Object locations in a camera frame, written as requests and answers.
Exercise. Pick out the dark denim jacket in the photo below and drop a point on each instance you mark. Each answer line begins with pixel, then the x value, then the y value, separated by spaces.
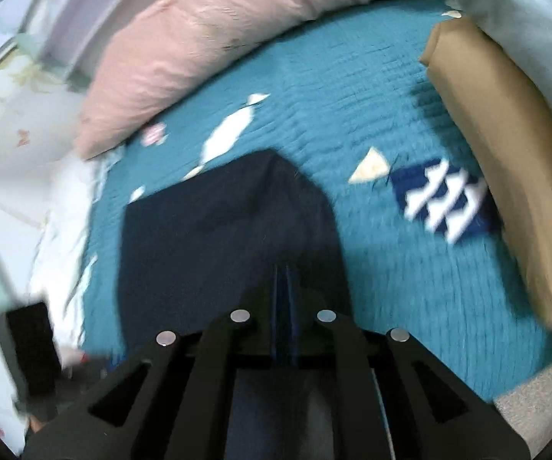
pixel 228 230

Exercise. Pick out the light grey folded garment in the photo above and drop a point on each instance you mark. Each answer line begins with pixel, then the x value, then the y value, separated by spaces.
pixel 520 24

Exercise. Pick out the tan pillow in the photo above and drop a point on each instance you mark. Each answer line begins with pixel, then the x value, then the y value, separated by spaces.
pixel 506 153

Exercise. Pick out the lavender shelf unit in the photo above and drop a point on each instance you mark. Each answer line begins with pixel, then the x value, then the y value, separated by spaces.
pixel 89 9

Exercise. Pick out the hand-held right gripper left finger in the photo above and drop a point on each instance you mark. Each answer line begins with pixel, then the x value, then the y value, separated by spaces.
pixel 259 330

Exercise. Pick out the pink duvet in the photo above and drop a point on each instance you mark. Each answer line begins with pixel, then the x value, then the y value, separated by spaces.
pixel 218 38

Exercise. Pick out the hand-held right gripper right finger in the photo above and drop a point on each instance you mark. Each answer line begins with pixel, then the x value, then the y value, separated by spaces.
pixel 309 330

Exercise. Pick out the white wardrobe with butterfly print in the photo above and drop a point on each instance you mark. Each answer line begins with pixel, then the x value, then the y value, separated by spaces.
pixel 7 81

